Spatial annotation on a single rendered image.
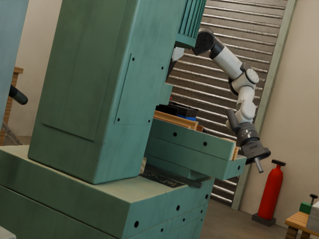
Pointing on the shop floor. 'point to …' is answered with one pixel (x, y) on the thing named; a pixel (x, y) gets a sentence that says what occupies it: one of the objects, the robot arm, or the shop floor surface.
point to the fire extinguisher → (270, 196)
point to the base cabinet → (8, 225)
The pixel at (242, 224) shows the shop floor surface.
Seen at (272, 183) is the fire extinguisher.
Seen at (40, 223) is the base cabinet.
